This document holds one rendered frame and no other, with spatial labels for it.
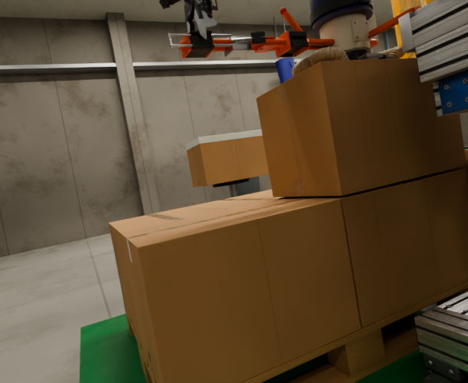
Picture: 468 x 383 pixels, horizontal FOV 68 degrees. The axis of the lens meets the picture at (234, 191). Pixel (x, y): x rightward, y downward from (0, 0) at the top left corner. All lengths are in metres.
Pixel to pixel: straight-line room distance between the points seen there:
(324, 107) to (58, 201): 6.09
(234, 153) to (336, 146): 1.94
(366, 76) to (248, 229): 0.62
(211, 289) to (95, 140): 6.17
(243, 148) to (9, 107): 4.92
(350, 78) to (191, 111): 6.38
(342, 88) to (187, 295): 0.74
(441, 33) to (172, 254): 0.81
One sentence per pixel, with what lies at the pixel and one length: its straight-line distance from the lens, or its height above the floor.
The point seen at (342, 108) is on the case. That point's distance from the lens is 1.11.
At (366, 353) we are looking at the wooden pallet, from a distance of 1.22.
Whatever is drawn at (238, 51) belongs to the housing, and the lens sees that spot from 1.18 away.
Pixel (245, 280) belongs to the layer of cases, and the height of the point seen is 0.39.
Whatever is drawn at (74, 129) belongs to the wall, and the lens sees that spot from 6.95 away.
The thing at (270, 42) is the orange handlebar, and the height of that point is 1.07.
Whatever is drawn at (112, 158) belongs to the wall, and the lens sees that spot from 6.90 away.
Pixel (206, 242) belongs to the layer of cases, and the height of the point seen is 0.51.
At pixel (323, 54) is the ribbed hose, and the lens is 1.28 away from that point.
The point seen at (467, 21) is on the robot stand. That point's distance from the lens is 0.98.
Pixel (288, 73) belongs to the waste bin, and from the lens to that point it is 7.88.
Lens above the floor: 0.67
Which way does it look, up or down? 3 degrees down
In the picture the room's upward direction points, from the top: 10 degrees counter-clockwise
